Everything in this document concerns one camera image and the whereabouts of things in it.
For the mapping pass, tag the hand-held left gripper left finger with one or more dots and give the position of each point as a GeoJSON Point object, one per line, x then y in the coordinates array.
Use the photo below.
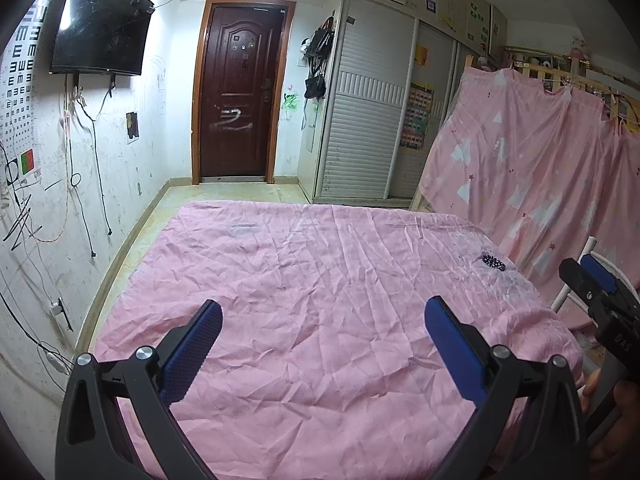
{"type": "Point", "coordinates": [197, 340]}

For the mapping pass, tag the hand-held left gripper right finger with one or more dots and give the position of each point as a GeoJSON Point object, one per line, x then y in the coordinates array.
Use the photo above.
{"type": "Point", "coordinates": [457, 350]}

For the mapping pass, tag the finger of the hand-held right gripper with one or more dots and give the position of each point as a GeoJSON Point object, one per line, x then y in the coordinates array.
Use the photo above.
{"type": "Point", "coordinates": [600, 272]}
{"type": "Point", "coordinates": [575, 280]}

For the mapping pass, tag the person's right hand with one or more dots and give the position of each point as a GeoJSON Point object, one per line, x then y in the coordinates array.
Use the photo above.
{"type": "Point", "coordinates": [590, 390]}

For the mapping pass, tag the white metal chair back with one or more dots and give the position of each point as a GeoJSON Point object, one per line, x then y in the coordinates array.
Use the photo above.
{"type": "Point", "coordinates": [589, 246]}

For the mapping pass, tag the pink printed curtain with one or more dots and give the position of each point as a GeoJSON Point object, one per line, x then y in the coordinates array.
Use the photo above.
{"type": "Point", "coordinates": [525, 170]}

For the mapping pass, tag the pink bed sheet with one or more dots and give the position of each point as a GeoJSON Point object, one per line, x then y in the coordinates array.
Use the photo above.
{"type": "Point", "coordinates": [325, 310]}

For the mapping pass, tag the small doll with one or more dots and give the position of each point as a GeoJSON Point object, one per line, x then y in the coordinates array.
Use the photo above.
{"type": "Point", "coordinates": [580, 55]}

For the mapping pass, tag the colourful grid poster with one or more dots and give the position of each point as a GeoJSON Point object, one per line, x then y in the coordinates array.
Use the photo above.
{"type": "Point", "coordinates": [417, 117]}

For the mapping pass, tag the white slatted wardrobe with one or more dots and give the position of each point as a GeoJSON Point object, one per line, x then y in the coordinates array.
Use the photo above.
{"type": "Point", "coordinates": [360, 135]}

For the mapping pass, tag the dark brown door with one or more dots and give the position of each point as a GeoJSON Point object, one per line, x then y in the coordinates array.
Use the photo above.
{"type": "Point", "coordinates": [240, 95]}

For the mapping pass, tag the orange wardrobe sticker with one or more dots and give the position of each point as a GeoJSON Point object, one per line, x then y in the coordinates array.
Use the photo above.
{"type": "Point", "coordinates": [421, 55]}

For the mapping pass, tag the small black hanging bag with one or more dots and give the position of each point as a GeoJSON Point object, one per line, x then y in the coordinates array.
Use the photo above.
{"type": "Point", "coordinates": [315, 87]}

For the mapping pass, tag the white eye chart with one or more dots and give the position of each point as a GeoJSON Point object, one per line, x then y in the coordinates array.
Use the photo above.
{"type": "Point", "coordinates": [20, 75]}

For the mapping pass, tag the white wall outlet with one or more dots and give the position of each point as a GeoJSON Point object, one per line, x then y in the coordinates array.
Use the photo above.
{"type": "Point", "coordinates": [57, 312]}

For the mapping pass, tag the black wall television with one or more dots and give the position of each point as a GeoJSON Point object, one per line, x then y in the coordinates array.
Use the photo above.
{"type": "Point", "coordinates": [100, 25]}

